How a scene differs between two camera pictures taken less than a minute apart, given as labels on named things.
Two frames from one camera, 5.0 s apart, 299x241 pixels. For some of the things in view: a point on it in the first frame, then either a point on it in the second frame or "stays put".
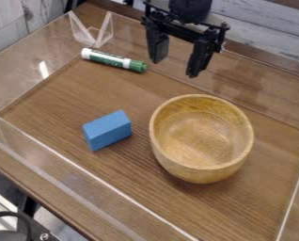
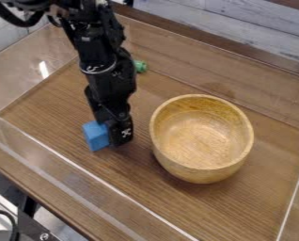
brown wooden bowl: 202,135 stays put
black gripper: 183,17 → 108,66
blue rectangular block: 108,130 stays put
